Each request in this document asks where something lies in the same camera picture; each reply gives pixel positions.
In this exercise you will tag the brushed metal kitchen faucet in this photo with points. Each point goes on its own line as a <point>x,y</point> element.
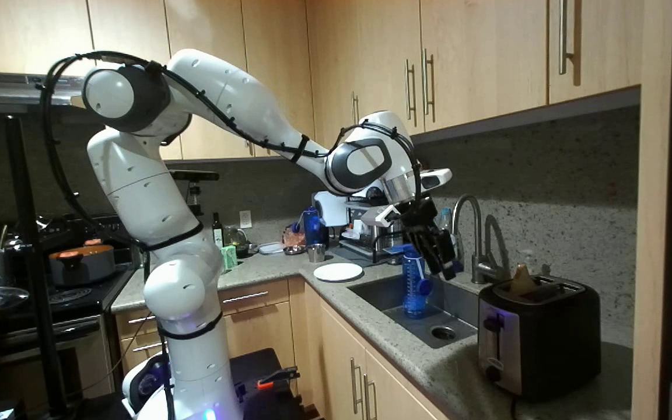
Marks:
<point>476,257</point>

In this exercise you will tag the dark blue countertop container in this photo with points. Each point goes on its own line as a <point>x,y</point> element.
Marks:
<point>313,226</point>

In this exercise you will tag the black kitchen stove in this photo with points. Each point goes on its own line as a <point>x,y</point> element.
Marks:
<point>41,328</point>

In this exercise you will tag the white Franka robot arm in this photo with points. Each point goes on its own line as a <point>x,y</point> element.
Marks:
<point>196,235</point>

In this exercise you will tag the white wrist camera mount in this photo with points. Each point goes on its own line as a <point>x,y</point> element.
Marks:
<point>438,179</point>

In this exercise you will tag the blue plastic water bottle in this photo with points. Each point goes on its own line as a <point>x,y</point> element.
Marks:
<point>413,292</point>

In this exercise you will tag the stainless steel sink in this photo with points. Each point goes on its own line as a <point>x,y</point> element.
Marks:
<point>413,328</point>

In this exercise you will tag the light wood base cabinets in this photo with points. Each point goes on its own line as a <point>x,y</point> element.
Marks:
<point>336,366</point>

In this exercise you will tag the black stand pole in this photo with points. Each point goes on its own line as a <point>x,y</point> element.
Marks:
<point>33,257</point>

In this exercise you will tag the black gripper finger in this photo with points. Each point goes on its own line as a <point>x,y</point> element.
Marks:
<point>438,257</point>
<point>450,252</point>

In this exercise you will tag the dark glass bottle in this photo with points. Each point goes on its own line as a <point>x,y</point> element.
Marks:
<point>218,231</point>

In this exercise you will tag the black silver toaster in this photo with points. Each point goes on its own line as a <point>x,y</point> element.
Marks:
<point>541,341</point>

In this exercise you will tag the white kettle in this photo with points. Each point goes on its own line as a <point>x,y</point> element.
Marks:
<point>330,208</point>

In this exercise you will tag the silver range hood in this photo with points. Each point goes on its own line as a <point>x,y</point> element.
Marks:
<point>11,89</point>

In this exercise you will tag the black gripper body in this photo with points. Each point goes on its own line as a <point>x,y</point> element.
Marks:
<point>421,222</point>

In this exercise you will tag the white round plate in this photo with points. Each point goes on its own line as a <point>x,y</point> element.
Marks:
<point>336,272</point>

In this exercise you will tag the brown slice of bread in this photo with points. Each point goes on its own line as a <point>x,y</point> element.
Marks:
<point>523,283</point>

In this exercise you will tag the silver coffee machine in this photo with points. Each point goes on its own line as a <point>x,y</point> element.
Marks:
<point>362,243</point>

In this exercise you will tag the orange countertop item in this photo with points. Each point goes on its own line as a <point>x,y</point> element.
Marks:
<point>292,240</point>

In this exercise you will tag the white wall outlet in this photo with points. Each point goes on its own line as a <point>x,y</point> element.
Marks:
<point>245,221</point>

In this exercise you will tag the light wood wall cabinets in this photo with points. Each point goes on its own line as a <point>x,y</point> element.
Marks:
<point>467,55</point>

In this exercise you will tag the grey pot with lid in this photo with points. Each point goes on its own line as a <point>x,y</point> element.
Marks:
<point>79,264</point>

